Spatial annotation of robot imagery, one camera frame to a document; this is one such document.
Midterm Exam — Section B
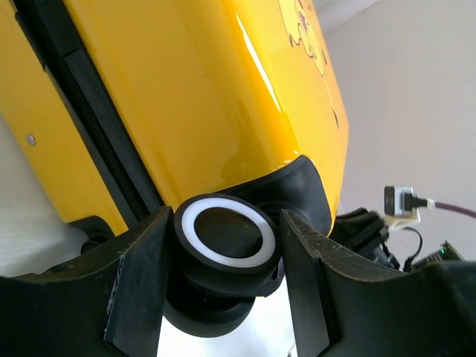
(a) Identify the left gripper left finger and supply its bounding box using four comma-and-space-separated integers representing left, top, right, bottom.
1, 207, 173, 356

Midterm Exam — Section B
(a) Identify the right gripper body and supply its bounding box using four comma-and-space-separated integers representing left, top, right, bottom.
334, 208, 400, 270

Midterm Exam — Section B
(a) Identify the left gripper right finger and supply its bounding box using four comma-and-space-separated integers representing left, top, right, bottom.
279, 210, 475, 356

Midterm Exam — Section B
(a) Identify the yellow hard-shell suitcase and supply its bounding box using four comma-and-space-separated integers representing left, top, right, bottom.
0, 0, 350, 338

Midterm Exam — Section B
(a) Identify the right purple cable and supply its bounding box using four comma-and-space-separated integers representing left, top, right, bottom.
427, 199, 476, 219

